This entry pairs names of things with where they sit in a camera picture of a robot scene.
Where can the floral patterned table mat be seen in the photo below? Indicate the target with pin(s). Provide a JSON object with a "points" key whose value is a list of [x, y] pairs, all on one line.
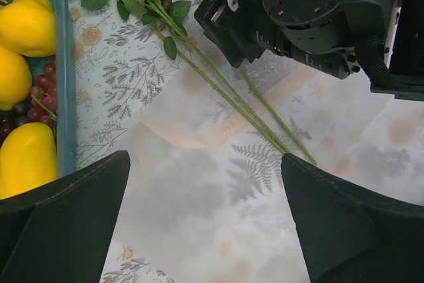
{"points": [[121, 68]]}

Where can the yellow lemon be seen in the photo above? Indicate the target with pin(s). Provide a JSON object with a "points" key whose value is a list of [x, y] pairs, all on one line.
{"points": [[16, 78]]}

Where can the pink flower bouquet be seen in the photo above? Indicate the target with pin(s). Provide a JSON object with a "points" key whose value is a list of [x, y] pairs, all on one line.
{"points": [[165, 20]]}

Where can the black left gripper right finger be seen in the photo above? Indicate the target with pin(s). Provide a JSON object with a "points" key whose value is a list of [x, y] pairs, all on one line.
{"points": [[348, 233]]}

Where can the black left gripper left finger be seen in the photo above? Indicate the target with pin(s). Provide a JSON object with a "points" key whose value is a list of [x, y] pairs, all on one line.
{"points": [[61, 232]]}

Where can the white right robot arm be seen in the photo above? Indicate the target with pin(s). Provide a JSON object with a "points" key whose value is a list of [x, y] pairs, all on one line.
{"points": [[404, 53]]}

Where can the white wrapping paper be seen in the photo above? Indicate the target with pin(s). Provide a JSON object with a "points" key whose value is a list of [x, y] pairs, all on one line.
{"points": [[221, 214]]}

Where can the dark red grape bunch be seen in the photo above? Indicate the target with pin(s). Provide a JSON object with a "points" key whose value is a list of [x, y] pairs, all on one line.
{"points": [[40, 105]]}

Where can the teal plastic fruit tray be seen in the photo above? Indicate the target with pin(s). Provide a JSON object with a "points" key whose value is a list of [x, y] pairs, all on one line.
{"points": [[66, 124]]}

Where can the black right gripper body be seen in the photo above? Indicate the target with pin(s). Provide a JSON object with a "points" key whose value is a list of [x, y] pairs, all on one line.
{"points": [[337, 37]]}

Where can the yellow mango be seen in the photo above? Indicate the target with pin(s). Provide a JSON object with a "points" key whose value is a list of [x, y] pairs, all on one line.
{"points": [[28, 159]]}

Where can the yellow bell pepper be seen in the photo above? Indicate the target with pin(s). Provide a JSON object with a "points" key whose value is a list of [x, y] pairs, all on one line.
{"points": [[28, 27]]}

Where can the cream printed ribbon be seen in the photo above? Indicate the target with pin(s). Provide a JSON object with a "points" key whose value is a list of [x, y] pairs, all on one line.
{"points": [[190, 114]]}

